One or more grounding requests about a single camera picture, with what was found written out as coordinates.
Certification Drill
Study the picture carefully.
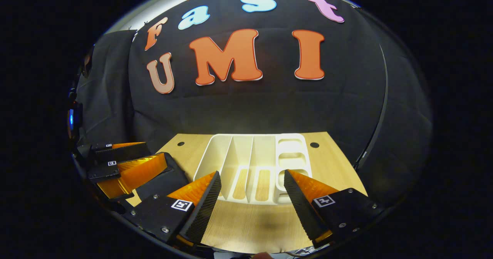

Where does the white bookshelf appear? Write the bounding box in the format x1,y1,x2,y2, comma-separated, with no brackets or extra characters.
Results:
193,133,313,205

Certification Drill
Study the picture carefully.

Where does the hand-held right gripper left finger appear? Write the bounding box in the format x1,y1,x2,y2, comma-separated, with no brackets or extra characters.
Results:
123,170,223,244

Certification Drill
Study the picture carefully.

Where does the black schoolbag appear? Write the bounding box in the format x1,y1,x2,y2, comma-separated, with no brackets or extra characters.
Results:
127,153,191,204

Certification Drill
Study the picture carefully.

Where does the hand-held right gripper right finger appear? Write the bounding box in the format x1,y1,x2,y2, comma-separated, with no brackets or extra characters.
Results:
284,169,386,248

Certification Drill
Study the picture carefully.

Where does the black stand pole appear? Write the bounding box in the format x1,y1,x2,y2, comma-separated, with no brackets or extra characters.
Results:
354,45,388,170

